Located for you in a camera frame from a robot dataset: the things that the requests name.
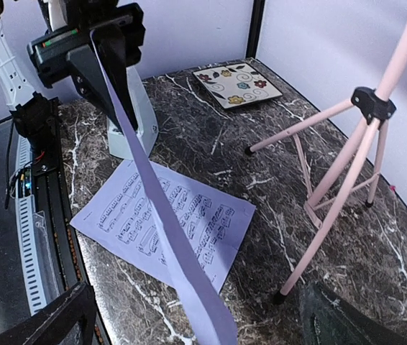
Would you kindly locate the white metronome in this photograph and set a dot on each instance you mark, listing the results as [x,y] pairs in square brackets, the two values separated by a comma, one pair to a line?
[147,127]

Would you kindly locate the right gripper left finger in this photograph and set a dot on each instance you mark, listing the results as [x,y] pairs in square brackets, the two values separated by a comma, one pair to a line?
[70,316]

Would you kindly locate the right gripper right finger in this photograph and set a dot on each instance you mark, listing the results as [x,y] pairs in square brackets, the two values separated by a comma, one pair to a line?
[329,319]

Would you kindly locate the white slotted cable duct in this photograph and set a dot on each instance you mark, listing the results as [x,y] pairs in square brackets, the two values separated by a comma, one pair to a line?
[30,224]

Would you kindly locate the black front rail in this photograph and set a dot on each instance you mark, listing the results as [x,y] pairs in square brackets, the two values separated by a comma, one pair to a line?
[66,266]

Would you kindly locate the pink music stand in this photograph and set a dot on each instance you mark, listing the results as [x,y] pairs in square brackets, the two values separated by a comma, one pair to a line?
[357,165]

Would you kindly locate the black frame post left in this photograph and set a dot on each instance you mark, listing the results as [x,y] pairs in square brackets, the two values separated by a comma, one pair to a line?
[258,7]

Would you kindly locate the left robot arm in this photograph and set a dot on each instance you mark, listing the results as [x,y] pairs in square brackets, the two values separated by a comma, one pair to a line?
[29,109]

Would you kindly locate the sheet music page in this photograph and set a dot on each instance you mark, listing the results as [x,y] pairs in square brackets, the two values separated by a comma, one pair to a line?
[119,217]
[210,319]

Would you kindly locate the floral square plate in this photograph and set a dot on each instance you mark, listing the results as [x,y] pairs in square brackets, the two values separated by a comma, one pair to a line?
[236,85]

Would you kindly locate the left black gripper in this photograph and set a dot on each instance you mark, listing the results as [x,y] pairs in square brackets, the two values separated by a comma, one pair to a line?
[67,49]

